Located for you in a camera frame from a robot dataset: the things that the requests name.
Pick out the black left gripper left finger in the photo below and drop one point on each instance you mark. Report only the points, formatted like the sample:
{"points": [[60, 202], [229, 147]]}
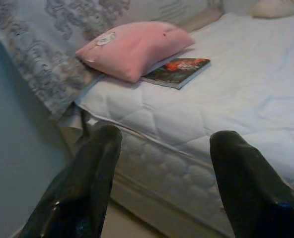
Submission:
{"points": [[87, 186]]}

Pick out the dark paperback book red cover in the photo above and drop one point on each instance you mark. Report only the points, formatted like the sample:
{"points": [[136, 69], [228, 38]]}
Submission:
{"points": [[181, 72]]}

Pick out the pink pillow with cartoon print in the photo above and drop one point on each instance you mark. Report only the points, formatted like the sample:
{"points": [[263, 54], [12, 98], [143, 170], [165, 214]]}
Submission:
{"points": [[137, 49]]}

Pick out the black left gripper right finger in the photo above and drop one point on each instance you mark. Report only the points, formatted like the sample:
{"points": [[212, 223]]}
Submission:
{"points": [[251, 188]]}

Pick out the grey ornament patterned duvet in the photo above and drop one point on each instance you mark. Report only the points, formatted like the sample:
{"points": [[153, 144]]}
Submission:
{"points": [[50, 62]]}

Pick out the white quilted mattress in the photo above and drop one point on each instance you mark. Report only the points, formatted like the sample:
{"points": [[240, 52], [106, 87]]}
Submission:
{"points": [[236, 99]]}

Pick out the beige plush toy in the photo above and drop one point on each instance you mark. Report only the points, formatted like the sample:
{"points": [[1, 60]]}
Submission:
{"points": [[268, 8]]}

